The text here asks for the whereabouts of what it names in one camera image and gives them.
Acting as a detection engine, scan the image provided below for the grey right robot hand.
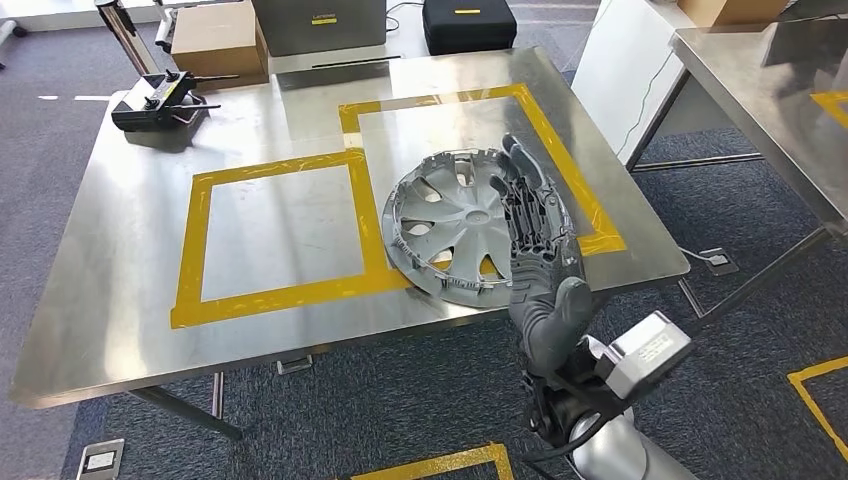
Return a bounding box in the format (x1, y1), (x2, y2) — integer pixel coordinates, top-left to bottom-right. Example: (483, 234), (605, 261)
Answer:
(488, 132), (594, 379)

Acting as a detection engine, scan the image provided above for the grey plastic wheel hubcap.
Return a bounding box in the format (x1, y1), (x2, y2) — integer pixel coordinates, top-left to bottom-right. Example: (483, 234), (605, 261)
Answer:
(382, 148), (572, 309)

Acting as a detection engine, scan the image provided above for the steel workbench table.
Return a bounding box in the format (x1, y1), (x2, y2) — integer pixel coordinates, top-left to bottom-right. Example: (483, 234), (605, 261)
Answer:
(9, 46), (692, 442)

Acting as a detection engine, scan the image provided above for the yellow table tape rectangle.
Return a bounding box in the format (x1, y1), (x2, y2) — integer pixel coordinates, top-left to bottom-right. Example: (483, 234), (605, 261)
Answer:
(170, 148), (412, 331)
(337, 82), (629, 293)

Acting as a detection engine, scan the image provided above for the yellow floor tape square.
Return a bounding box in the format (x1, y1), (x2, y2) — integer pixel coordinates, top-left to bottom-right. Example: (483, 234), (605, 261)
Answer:
(349, 442), (515, 480)
(786, 356), (848, 465)

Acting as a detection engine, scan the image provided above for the black equipment case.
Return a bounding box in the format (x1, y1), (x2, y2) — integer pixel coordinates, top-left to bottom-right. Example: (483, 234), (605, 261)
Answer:
(422, 0), (518, 58)

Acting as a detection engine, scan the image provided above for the steel side table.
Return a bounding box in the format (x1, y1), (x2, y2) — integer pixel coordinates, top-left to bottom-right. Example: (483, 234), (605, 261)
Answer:
(624, 0), (848, 333)

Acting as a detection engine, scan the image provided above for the brown cardboard box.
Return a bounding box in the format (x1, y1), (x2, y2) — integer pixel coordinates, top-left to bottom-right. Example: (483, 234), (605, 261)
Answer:
(676, 0), (790, 28)
(170, 0), (271, 77)

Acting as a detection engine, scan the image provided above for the grey equipment case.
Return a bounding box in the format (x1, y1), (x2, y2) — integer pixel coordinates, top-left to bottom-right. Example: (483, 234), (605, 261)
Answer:
(250, 0), (388, 58)

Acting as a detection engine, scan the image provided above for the black remote controller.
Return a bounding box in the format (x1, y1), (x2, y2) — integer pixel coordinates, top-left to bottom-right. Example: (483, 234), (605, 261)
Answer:
(111, 69), (240, 134)

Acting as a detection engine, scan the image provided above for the white wheeled stand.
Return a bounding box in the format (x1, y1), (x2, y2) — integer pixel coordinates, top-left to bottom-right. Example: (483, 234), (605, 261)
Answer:
(0, 18), (29, 71)

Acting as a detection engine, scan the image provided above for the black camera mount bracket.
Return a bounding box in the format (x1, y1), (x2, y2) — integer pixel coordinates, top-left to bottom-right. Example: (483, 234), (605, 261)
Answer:
(523, 337), (631, 452)

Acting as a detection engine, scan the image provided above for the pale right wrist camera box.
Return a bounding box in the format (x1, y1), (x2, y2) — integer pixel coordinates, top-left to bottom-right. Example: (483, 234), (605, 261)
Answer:
(599, 311), (695, 402)

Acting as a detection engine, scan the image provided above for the black cable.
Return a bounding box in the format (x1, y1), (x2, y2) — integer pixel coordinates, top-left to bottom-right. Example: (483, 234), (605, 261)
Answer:
(523, 410), (614, 465)

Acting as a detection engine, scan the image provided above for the thin grey cable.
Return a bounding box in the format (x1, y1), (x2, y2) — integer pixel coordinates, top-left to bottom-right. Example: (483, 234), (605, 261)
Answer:
(616, 66), (677, 154)

